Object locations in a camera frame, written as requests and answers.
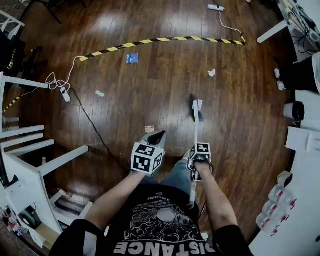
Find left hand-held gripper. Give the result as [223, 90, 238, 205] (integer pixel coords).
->
[129, 130, 168, 178]

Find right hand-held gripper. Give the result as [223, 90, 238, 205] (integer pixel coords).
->
[187, 142, 215, 181]

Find white broom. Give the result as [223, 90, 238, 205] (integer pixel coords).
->
[187, 93, 205, 209]

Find blue packet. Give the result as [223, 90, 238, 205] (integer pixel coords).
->
[126, 53, 140, 66]

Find person's right forearm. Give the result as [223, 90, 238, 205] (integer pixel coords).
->
[196, 161, 238, 236]

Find person's left forearm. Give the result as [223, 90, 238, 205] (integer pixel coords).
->
[83, 171, 151, 232]

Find blue jeans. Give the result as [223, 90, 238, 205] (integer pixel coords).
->
[159, 157, 201, 208]

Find black printed T-shirt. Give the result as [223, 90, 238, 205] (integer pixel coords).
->
[48, 183, 253, 256]

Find small white black bin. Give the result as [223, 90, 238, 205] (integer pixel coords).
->
[276, 170, 294, 188]

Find white bin black liner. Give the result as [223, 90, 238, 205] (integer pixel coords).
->
[283, 100, 306, 120]

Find white desk with crossbars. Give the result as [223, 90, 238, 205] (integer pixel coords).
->
[0, 72, 93, 248]

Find pale wood top desk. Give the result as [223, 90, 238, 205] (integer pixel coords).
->
[256, 0, 320, 64]

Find brown cardboard box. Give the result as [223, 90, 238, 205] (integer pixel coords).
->
[31, 222, 62, 249]

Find black electronic box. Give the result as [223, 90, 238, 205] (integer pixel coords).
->
[18, 204, 42, 229]

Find short yellow black floor strip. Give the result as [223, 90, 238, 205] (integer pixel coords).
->
[1, 96, 21, 114]

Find black folding chair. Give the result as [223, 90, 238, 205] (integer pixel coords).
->
[21, 0, 88, 25]

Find black office chair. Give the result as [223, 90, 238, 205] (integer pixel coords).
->
[0, 31, 49, 81]

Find white metal shelf rack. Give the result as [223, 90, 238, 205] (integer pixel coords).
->
[0, 9, 26, 41]

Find black floor cable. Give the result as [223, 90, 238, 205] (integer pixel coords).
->
[67, 87, 131, 175]

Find white power strip coiled cable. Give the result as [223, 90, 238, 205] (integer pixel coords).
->
[45, 56, 85, 103]

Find long yellow black cable cover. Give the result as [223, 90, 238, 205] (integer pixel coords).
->
[79, 36, 247, 63]

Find white power strip straight cable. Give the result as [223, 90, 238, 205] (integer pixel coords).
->
[207, 4, 245, 42]

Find yellow cord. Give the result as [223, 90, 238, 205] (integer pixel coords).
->
[6, 48, 17, 71]

